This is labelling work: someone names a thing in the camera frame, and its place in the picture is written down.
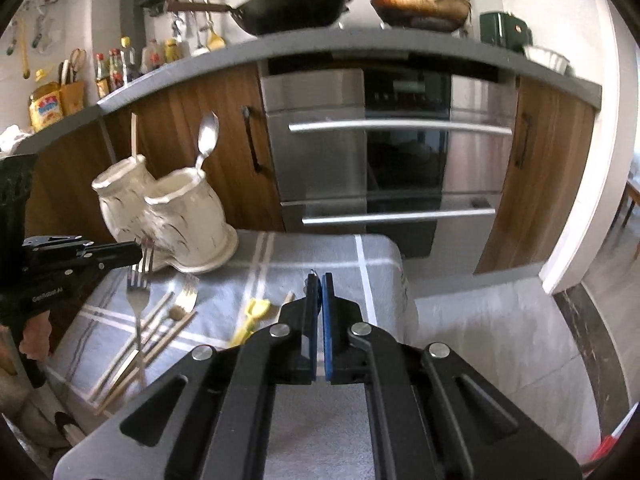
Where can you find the yellow oil bottle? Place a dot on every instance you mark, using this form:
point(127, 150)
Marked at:
point(46, 107)

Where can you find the person's left hand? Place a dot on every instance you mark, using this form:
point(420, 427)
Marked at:
point(35, 332)

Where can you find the beige chopstick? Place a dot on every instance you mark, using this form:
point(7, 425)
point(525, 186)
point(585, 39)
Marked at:
point(286, 302)
point(150, 321)
point(168, 340)
point(134, 135)

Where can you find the silver spoon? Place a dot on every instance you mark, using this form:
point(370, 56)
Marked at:
point(207, 132)

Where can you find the red object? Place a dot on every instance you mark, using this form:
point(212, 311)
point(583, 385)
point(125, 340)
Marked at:
point(607, 447)

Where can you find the yellow cap bottle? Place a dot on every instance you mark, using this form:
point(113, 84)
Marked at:
point(130, 62)

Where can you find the stainless steel built-in oven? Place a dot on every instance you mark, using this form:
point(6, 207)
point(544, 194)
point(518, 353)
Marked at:
point(320, 95)

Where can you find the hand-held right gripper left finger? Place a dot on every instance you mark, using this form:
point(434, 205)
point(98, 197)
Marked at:
point(311, 320)

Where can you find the grey pipe cover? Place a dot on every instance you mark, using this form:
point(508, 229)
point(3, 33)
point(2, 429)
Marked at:
point(132, 15)

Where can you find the white ceramic utensil holder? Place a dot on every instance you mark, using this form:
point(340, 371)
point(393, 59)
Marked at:
point(190, 220)

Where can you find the gold fork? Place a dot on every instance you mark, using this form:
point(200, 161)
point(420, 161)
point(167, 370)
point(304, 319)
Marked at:
point(186, 295)

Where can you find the wooden knife block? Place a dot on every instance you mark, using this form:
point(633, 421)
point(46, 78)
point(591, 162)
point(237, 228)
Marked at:
point(72, 97)

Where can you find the black wok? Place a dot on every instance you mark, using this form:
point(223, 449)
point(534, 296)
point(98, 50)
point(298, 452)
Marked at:
point(295, 7)

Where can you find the yellow plastic spoon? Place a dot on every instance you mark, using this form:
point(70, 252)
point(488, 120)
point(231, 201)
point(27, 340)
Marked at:
point(252, 312)

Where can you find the green kitchen appliance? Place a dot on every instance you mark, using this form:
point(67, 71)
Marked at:
point(505, 30)

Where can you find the grey kitchen countertop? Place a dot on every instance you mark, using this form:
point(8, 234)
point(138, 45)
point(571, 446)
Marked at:
point(350, 40)

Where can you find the scissors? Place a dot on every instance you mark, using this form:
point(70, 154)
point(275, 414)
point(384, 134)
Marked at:
point(77, 62)

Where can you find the white fluted bowl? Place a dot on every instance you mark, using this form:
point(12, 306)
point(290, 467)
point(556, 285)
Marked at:
point(547, 59)

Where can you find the gas hob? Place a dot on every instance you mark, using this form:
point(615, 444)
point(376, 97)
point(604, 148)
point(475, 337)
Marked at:
point(425, 23)

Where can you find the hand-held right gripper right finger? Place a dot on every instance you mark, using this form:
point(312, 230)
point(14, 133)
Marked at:
point(328, 320)

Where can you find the yellow ladle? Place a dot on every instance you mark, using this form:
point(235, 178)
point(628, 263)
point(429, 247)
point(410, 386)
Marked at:
point(215, 37)

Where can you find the wooden cabinet door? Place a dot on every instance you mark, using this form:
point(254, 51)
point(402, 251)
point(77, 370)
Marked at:
point(65, 175)
point(190, 100)
point(545, 170)

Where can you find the silver fork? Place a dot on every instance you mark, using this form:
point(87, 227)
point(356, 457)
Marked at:
point(134, 285)

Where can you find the dark sauce bottle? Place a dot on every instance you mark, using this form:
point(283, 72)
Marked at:
point(102, 80)

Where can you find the white towel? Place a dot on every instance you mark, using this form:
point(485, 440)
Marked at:
point(12, 139)

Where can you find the red label sauce bottle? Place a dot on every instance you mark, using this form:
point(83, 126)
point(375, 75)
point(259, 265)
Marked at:
point(116, 72)

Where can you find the small ornate spoon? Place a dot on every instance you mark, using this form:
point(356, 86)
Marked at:
point(176, 313)

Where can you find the white plastic jug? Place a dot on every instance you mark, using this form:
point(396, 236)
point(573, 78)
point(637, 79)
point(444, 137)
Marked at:
point(151, 55)

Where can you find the grey checked tablecloth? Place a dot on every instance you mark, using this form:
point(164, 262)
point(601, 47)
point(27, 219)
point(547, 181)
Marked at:
point(325, 260)

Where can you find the black hanging peeler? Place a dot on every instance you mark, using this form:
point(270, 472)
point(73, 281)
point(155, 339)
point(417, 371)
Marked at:
point(179, 25)

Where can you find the steel ladle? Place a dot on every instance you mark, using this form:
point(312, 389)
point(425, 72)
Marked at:
point(199, 47)

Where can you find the yellow jar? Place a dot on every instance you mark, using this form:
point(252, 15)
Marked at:
point(171, 51)

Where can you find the wooden furniture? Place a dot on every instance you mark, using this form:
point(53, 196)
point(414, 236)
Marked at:
point(627, 205)

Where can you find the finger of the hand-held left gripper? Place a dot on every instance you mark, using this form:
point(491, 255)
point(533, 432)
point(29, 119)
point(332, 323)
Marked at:
point(117, 263)
point(115, 250)

